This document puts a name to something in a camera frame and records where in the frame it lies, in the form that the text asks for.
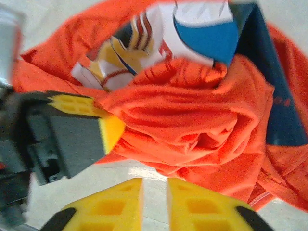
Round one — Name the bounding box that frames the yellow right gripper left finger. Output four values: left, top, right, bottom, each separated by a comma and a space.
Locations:
40, 178, 144, 231

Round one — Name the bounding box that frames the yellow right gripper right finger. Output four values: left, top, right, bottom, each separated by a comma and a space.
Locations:
167, 177, 275, 231

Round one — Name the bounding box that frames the orange printed t-shirt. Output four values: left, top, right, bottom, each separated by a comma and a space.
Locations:
12, 0, 308, 212

